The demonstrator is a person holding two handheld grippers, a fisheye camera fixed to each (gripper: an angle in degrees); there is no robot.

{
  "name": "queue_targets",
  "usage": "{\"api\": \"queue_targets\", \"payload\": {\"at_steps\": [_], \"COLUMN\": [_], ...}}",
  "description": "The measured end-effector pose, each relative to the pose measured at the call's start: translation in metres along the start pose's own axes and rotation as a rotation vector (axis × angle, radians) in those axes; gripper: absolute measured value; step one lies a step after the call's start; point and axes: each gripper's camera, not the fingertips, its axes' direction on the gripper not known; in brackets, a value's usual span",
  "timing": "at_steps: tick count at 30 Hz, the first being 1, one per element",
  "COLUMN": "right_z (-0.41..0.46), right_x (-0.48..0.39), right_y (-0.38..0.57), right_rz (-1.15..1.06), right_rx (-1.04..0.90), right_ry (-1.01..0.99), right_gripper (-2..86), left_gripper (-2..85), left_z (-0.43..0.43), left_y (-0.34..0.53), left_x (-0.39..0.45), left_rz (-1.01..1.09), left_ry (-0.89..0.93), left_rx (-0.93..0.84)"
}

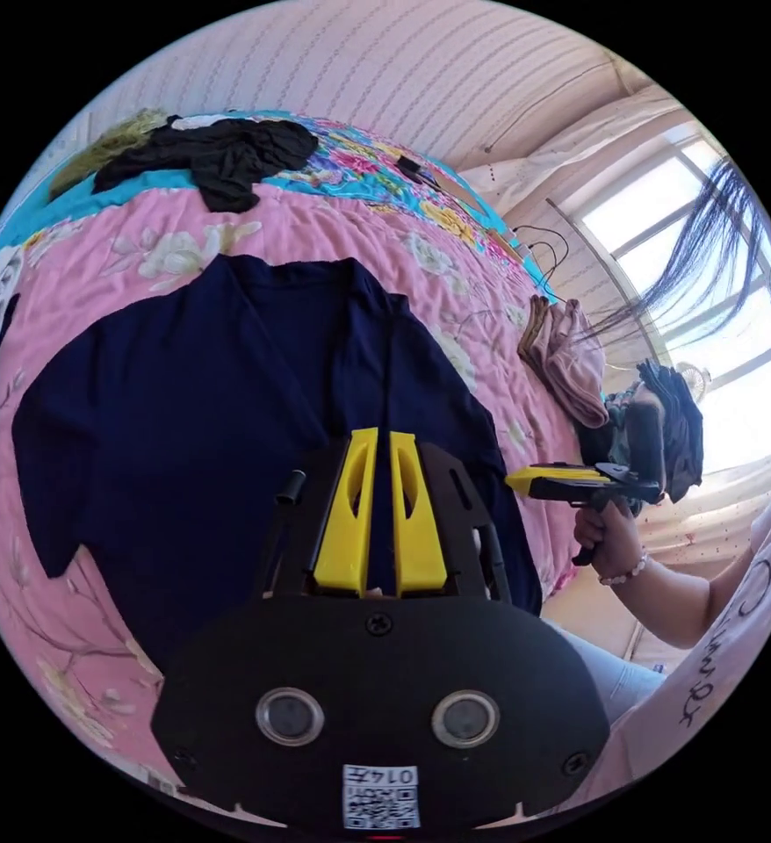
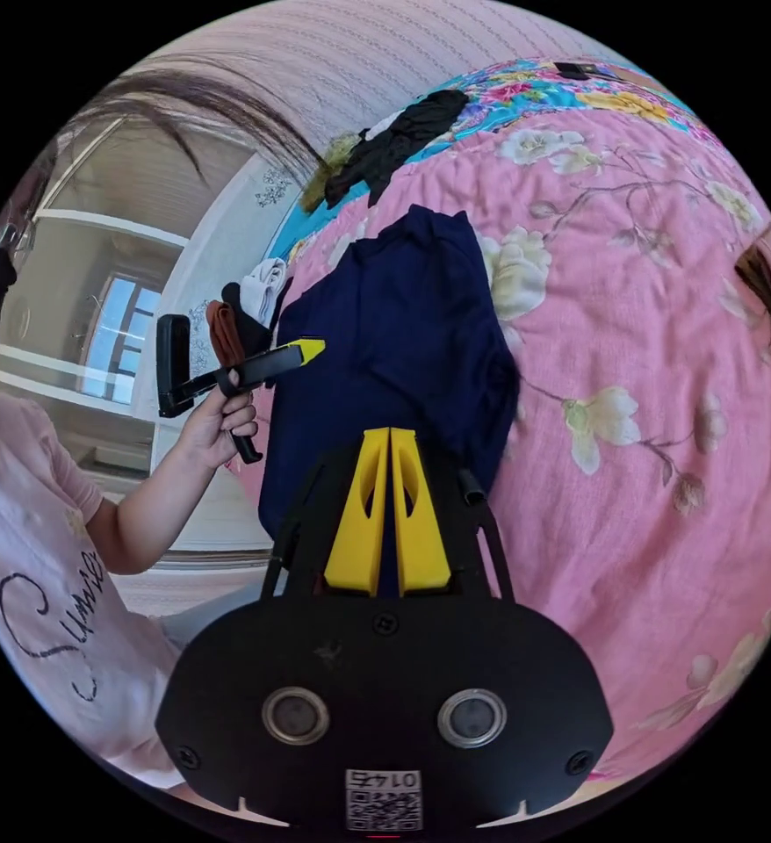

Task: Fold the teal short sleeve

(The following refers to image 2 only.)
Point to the person's left hand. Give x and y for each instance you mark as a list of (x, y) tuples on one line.
[(211, 431)]

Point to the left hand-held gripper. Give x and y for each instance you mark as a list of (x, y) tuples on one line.
[(263, 366)]

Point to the bed with pink flowered quilt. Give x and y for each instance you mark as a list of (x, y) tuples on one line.
[(622, 461)]

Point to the person's left forearm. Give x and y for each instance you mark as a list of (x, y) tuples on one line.
[(152, 514)]

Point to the black jacket with fur trim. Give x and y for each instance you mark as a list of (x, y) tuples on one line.
[(392, 145)]

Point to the person's body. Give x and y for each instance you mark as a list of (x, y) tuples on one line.
[(30, 527)]

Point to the dark blue short sleeve shirt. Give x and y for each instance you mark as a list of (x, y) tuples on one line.
[(392, 329)]

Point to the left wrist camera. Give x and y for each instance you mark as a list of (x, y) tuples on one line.
[(174, 362)]

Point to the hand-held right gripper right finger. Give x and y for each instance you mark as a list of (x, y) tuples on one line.
[(425, 546)]

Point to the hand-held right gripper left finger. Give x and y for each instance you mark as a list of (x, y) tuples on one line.
[(349, 546)]

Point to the pile of clothes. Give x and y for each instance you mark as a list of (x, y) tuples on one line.
[(254, 309)]

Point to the window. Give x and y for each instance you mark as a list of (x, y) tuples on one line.
[(122, 336)]

